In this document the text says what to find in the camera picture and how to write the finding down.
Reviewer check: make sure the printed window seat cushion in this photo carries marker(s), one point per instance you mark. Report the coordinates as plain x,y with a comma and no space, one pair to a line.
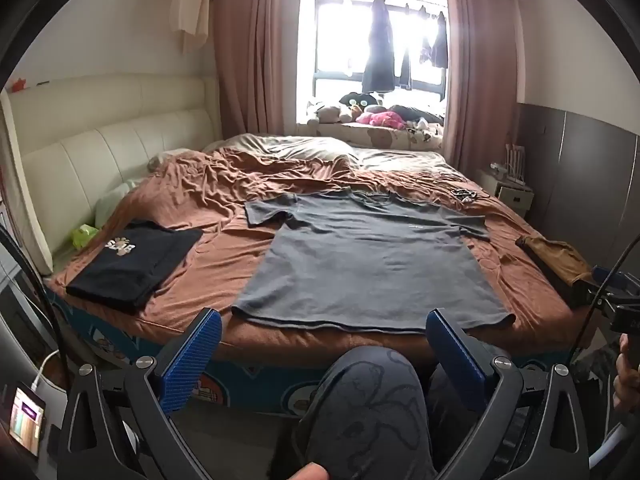
350,135

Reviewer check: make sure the person's right hand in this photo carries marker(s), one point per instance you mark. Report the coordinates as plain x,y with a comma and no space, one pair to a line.
627,385

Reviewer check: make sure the grey t-shirt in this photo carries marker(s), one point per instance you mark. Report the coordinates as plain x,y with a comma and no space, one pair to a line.
370,260

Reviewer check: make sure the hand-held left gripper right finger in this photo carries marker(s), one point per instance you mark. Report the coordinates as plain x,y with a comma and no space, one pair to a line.
455,355

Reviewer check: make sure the tan brown garment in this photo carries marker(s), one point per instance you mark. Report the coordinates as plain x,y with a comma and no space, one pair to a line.
555,257

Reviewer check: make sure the brown blanket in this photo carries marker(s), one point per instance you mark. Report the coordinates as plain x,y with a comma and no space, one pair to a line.
210,200

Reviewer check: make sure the green tissue pack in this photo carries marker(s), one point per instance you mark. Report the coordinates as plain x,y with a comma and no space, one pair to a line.
84,237

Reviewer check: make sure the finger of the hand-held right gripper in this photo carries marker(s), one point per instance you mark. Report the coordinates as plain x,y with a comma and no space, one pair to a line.
609,277
585,296

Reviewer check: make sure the window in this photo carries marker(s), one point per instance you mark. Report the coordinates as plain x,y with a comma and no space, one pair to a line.
340,40

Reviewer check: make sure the small orange toy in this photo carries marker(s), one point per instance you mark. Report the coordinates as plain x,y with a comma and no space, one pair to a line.
19,85

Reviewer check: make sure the black folded printed t-shirt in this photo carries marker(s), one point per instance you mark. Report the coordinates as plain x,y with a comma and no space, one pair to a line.
135,265

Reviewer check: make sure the narrow dark hanging garment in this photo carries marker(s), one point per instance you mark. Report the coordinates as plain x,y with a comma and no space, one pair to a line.
406,67

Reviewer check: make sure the person's left hand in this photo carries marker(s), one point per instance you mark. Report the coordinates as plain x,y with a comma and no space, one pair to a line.
311,472

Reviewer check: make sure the cream hanging cloth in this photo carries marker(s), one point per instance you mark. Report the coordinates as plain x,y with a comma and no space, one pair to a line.
192,0

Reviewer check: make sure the short dark hanging garment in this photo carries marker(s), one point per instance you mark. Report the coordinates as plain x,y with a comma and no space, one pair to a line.
436,45

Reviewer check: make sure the phone with lit screen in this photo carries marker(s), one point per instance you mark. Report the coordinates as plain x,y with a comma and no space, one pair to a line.
27,410

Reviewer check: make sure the beige duvet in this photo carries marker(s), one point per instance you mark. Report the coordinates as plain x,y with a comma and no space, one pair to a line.
290,147

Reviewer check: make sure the blue cartoon print bedsheet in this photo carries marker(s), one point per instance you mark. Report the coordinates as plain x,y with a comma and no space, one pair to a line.
270,385

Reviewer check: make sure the cream padded headboard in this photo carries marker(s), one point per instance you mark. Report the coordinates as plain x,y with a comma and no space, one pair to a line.
100,140

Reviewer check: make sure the pale pillow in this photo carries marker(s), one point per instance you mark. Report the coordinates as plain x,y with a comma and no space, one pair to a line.
117,200

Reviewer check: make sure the pink curtain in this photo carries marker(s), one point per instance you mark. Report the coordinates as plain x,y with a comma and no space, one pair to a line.
480,60
255,45

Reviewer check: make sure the pile of plush toys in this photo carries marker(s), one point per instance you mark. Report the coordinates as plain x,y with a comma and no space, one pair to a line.
380,119

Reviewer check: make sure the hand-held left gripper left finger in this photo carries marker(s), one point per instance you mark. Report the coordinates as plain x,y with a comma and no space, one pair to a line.
195,360

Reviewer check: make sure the white bedside cabinet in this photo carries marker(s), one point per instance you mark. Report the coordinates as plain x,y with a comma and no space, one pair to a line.
510,197

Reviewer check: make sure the dark grey wardrobe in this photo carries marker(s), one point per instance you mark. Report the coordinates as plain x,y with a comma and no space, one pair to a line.
585,170

